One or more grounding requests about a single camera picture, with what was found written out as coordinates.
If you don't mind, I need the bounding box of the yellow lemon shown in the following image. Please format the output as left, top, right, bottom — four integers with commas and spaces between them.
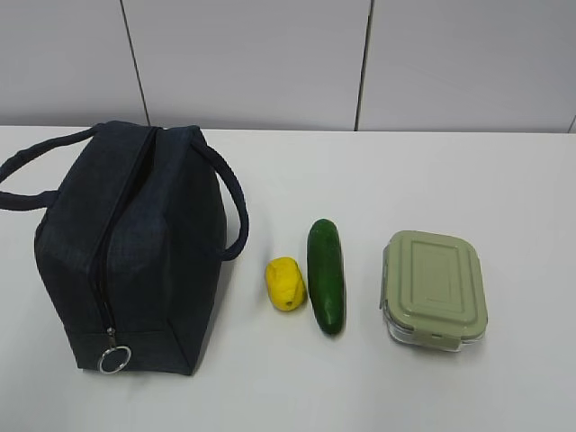
265, 256, 307, 311

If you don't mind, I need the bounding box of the green cucumber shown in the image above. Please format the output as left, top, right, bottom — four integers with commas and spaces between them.
307, 219, 346, 336

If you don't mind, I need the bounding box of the glass container green lid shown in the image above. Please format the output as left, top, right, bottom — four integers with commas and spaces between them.
380, 230, 488, 352

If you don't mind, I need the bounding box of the navy blue lunch bag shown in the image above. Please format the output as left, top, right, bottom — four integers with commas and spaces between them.
1, 121, 249, 375

